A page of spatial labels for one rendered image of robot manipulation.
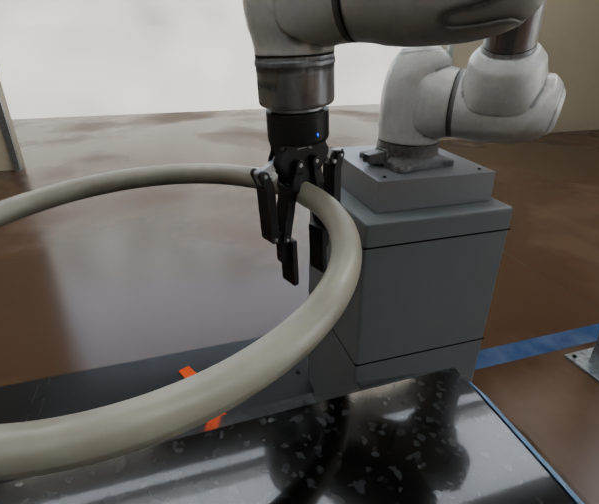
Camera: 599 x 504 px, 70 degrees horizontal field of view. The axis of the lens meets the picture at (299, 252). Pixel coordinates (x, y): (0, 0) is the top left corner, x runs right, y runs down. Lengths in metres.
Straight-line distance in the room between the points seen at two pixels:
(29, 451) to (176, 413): 0.08
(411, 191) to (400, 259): 0.16
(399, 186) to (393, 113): 0.18
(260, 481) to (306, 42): 0.40
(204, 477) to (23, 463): 0.13
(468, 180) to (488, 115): 0.17
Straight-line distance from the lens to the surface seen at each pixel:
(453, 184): 1.10
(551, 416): 1.80
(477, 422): 0.42
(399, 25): 0.42
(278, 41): 0.48
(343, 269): 0.36
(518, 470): 0.40
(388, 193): 1.01
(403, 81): 1.07
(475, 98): 1.03
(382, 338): 1.14
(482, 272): 1.20
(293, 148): 0.52
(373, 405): 0.41
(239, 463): 0.37
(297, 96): 0.48
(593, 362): 2.10
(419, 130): 1.08
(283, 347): 0.29
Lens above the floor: 1.16
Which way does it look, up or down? 26 degrees down
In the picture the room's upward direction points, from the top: straight up
